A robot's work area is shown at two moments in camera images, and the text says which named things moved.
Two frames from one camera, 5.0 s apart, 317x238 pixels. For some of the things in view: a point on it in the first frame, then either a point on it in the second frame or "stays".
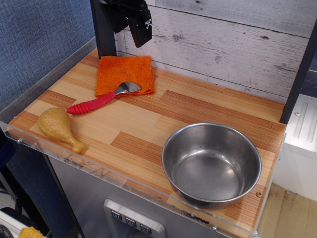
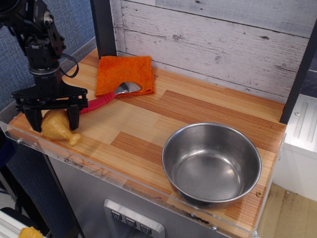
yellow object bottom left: [30, 232] stays
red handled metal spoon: [124, 87] stays
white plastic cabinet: [296, 170] stays
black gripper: [119, 12] → [49, 93]
